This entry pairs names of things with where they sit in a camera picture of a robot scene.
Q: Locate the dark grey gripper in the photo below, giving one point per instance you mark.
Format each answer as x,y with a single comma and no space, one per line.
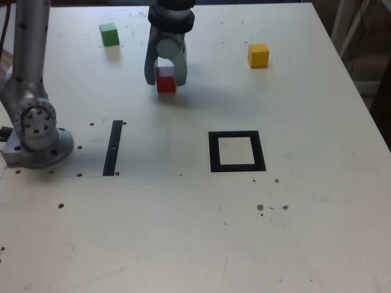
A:
168,35

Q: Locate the red cube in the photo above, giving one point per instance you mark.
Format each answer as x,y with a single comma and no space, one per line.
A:
165,83

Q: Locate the green cube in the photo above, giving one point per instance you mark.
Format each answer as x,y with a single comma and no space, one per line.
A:
109,35

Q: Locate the yellow cube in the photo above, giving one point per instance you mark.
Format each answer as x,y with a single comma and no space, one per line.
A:
258,56

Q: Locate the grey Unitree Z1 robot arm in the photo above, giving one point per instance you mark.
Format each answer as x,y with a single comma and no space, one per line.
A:
30,61

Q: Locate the black tape square outline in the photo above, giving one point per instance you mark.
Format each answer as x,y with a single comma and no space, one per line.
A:
214,152

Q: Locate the black tape strip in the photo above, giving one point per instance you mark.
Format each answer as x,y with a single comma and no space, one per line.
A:
112,146

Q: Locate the white ledge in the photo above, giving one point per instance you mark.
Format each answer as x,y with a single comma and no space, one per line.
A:
368,88

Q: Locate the white metal frame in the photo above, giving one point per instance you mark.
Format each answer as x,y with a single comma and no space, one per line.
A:
345,27

